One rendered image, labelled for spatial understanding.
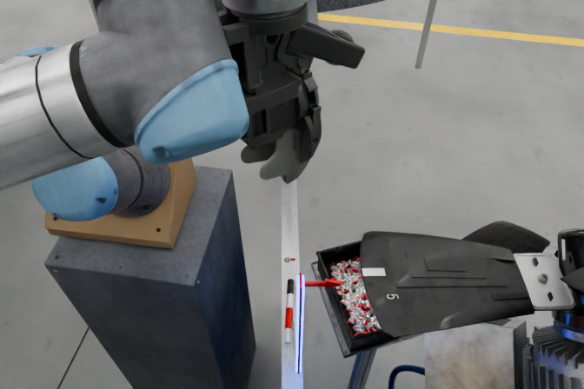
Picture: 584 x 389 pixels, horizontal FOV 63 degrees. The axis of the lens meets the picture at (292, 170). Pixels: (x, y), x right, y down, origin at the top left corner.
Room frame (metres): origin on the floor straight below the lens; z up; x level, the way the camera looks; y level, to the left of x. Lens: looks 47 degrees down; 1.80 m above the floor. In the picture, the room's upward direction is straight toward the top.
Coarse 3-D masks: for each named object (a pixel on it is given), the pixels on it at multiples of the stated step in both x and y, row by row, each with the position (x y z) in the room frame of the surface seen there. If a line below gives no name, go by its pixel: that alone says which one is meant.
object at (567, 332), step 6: (558, 324) 0.31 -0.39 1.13; (558, 330) 0.30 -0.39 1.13; (564, 330) 0.29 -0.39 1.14; (570, 330) 0.29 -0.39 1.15; (576, 330) 0.29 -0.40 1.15; (582, 330) 0.29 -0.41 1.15; (564, 336) 0.28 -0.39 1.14; (570, 336) 0.28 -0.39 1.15; (576, 336) 0.28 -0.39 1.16; (582, 336) 0.27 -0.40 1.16; (582, 342) 0.27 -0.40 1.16
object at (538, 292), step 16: (528, 256) 0.39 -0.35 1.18; (544, 256) 0.39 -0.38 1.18; (528, 272) 0.36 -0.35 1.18; (544, 272) 0.36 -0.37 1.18; (560, 272) 0.36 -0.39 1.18; (528, 288) 0.33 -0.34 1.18; (544, 288) 0.33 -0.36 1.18; (560, 288) 0.33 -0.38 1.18; (544, 304) 0.31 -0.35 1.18; (560, 304) 0.31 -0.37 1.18
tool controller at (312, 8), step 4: (308, 0) 1.07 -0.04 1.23; (312, 0) 1.07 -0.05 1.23; (308, 4) 1.05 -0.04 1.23; (312, 4) 1.05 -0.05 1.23; (308, 8) 1.03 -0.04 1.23; (312, 8) 1.04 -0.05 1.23; (316, 8) 1.04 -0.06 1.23; (308, 12) 1.01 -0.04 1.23; (312, 12) 1.02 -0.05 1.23; (316, 12) 1.02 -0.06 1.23; (308, 16) 0.99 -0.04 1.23; (312, 16) 1.00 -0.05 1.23; (316, 16) 1.00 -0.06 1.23; (308, 20) 0.98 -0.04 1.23; (312, 20) 0.98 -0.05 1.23; (316, 20) 0.99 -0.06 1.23; (316, 24) 0.97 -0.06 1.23; (304, 56) 0.91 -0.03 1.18; (308, 56) 0.91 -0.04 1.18; (308, 60) 0.91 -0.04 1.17; (312, 60) 0.92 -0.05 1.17; (308, 68) 0.91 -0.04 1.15
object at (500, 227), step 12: (480, 228) 0.61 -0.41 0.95; (492, 228) 0.58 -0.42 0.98; (504, 228) 0.56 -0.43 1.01; (516, 228) 0.54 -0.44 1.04; (468, 240) 0.57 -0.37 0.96; (480, 240) 0.55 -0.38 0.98; (492, 240) 0.54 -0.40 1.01; (504, 240) 0.52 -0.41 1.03; (516, 240) 0.50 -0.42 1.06; (528, 240) 0.49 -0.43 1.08; (540, 240) 0.48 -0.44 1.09; (516, 252) 0.47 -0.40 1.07; (528, 252) 0.46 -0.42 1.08; (540, 252) 0.45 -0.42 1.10
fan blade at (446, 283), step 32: (384, 256) 0.39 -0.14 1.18; (416, 256) 0.39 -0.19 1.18; (448, 256) 0.39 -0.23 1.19; (480, 256) 0.39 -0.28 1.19; (512, 256) 0.38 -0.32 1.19; (384, 288) 0.33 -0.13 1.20; (416, 288) 0.33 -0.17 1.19; (448, 288) 0.33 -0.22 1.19; (480, 288) 0.33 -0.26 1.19; (512, 288) 0.33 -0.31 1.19; (384, 320) 0.27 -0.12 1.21; (416, 320) 0.28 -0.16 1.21; (448, 320) 0.28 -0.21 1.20; (480, 320) 0.28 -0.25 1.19
